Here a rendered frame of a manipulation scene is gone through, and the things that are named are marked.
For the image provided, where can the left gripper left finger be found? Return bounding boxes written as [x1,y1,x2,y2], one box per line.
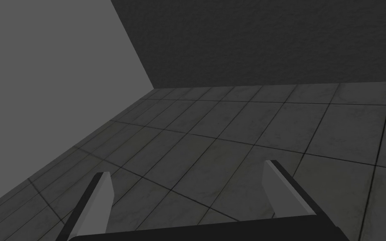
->
[55,171,115,241]

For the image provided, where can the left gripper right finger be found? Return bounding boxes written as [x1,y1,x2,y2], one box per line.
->
[262,159,326,220]

